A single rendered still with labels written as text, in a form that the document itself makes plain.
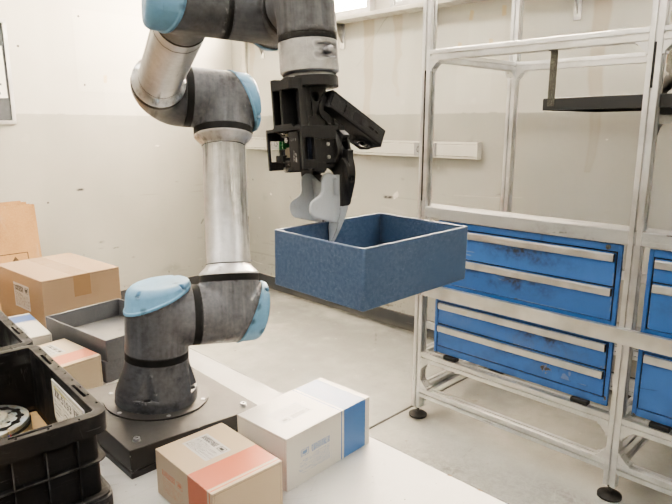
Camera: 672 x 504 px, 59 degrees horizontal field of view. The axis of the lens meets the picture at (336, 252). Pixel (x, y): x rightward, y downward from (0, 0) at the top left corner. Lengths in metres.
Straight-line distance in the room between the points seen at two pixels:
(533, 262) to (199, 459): 1.57
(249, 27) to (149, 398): 0.67
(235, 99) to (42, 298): 0.82
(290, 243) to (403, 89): 2.97
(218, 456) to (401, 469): 0.31
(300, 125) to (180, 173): 3.90
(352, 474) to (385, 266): 0.47
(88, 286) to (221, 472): 0.98
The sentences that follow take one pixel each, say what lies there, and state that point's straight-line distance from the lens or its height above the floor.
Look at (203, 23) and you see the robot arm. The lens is 0.84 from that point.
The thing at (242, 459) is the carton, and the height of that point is 0.77.
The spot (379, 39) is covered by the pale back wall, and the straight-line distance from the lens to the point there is 3.79.
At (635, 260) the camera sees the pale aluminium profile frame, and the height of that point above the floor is 0.84.
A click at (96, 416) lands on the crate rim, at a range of 0.77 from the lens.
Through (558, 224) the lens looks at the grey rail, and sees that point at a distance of 2.17.
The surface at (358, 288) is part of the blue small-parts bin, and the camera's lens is 0.64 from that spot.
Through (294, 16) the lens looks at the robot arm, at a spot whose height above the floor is 1.39.
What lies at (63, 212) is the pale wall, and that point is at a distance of 4.28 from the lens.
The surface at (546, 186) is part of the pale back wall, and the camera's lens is 3.15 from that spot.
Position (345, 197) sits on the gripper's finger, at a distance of 0.77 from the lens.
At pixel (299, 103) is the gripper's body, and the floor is 1.28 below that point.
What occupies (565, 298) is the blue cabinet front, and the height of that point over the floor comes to 0.67.
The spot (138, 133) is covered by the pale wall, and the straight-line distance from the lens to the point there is 4.47.
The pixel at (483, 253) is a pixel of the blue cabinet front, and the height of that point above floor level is 0.78.
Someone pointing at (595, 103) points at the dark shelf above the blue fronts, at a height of 1.33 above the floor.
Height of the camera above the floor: 1.26
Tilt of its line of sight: 12 degrees down
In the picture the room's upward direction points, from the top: straight up
